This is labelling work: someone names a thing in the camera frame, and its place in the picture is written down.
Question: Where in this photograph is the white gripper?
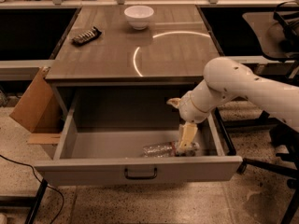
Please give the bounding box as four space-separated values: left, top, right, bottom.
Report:
166 91 208 155

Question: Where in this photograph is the clear plastic water bottle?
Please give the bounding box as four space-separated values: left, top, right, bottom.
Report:
143 141 200 158

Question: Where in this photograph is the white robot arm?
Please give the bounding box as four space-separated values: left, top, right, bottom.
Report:
167 57 299 155

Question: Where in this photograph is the grey cabinet with counter top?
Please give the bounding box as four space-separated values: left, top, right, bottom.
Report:
46 5 219 113

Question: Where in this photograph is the open grey top drawer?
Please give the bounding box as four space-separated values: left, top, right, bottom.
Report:
35 88 242 186

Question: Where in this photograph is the black office chair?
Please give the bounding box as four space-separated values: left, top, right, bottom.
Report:
237 124 299 224

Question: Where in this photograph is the white ceramic bowl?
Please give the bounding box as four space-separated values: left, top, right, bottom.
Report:
124 6 154 30

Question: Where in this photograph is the dark striped snack bag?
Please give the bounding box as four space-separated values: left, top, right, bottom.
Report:
72 27 102 46

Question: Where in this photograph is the black drawer handle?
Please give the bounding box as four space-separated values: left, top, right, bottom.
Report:
123 168 158 180

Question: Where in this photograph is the black floor cable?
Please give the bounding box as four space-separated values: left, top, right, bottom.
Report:
0 154 65 224

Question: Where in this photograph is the black table leg frame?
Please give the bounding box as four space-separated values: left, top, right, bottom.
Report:
0 179 48 224

